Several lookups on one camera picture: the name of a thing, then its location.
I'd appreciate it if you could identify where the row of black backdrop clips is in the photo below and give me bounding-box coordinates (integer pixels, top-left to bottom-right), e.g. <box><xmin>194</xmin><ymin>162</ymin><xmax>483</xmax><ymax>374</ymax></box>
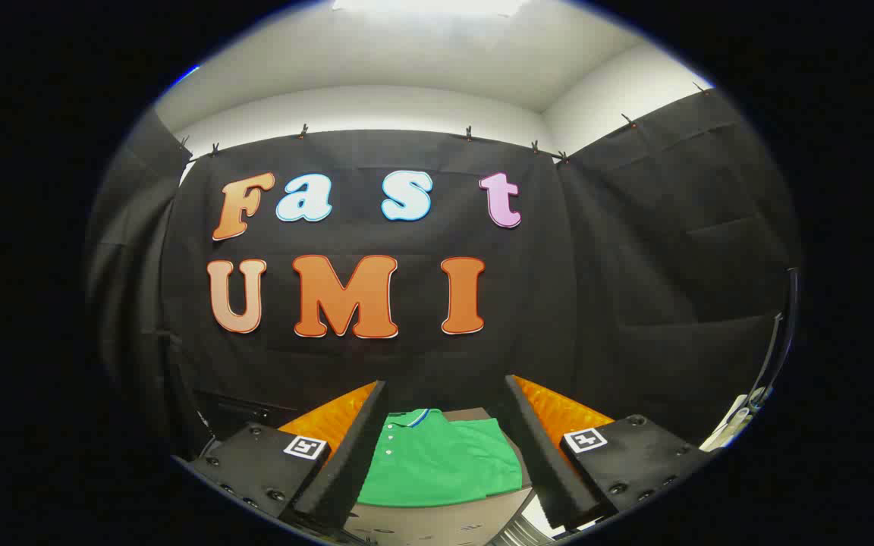
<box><xmin>179</xmin><ymin>83</ymin><xmax>711</xmax><ymax>164</ymax></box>

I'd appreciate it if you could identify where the grey table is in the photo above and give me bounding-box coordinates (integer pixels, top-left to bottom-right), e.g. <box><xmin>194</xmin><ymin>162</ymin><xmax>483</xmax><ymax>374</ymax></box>
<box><xmin>342</xmin><ymin>407</ymin><xmax>559</xmax><ymax>546</ymax></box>

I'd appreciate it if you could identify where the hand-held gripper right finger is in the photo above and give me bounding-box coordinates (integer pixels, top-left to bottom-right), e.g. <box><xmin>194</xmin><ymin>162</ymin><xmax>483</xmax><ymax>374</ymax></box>
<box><xmin>504</xmin><ymin>374</ymin><xmax>713</xmax><ymax>532</ymax></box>

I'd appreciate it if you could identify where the dark transparent washing machine lid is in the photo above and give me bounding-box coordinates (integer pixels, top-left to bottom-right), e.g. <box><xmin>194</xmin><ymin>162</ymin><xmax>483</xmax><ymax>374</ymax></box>
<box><xmin>194</xmin><ymin>389</ymin><xmax>297</xmax><ymax>441</ymax></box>

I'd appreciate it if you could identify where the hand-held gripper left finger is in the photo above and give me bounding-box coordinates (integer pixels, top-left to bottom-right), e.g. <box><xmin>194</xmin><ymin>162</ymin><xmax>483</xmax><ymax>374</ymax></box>
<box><xmin>183</xmin><ymin>379</ymin><xmax>390</xmax><ymax>533</ymax></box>

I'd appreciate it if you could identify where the green polo shirt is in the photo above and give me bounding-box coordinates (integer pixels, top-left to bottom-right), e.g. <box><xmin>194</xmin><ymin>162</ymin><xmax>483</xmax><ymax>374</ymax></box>
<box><xmin>357</xmin><ymin>408</ymin><xmax>523</xmax><ymax>509</ymax></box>

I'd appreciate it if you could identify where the white plastic object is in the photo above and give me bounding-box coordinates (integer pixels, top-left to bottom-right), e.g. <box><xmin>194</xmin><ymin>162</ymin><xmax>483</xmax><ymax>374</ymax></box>
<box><xmin>701</xmin><ymin>388</ymin><xmax>770</xmax><ymax>453</ymax></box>

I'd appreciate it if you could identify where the black cable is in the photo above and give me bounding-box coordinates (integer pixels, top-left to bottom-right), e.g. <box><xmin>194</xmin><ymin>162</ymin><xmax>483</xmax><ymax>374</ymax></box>
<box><xmin>752</xmin><ymin>268</ymin><xmax>800</xmax><ymax>406</ymax></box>

